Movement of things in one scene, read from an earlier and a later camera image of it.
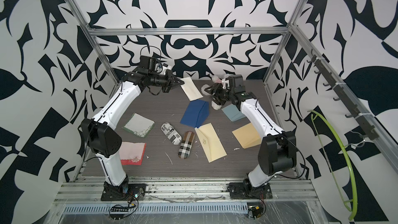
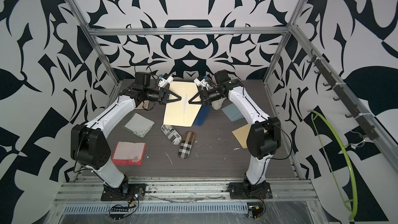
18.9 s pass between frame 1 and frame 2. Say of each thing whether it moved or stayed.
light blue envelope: stayed
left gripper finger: moved
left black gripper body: moved
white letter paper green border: stayed
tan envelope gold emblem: stayed
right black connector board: stayed
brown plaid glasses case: stayed
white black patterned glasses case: stayed
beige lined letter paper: moved
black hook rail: stayed
